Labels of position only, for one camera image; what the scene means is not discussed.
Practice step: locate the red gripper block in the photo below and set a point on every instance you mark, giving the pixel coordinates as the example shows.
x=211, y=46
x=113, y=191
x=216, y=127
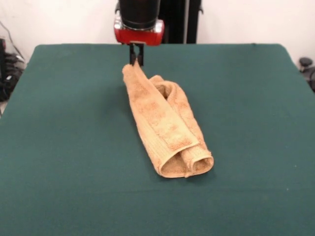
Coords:
x=140, y=37

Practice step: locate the tan terry towel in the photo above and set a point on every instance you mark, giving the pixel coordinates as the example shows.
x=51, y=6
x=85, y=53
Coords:
x=160, y=118

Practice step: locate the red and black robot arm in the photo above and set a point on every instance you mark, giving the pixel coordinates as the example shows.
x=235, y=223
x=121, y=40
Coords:
x=140, y=12

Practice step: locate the dark green table cloth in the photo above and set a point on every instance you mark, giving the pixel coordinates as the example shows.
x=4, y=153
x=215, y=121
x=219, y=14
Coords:
x=73, y=147

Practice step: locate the black round chair base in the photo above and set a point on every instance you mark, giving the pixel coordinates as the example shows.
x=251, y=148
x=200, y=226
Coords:
x=307, y=66

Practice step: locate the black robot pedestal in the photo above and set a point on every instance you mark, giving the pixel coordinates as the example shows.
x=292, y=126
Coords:
x=177, y=22

